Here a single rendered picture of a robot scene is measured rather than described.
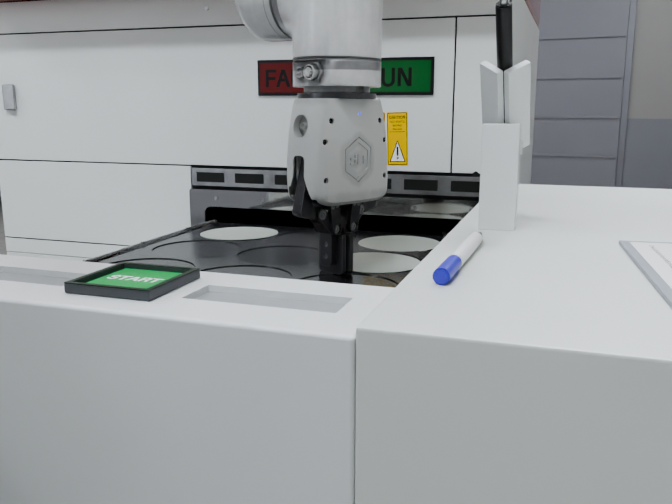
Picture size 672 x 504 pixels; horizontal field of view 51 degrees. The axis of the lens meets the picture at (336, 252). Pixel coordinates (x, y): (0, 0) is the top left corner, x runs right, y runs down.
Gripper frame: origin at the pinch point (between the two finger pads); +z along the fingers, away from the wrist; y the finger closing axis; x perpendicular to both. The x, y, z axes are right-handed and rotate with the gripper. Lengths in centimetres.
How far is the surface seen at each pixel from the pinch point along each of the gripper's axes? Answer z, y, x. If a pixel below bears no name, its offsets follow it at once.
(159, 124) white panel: -11.6, 8.6, 45.0
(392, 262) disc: 1.9, 7.0, -1.6
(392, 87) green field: -16.8, 23.6, 12.6
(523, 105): -14.4, 2.5, -18.4
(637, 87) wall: -39, 767, 268
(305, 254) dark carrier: 2.1, 3.7, 8.4
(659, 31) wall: -99, 771, 251
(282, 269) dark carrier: 2.0, -3.1, 4.6
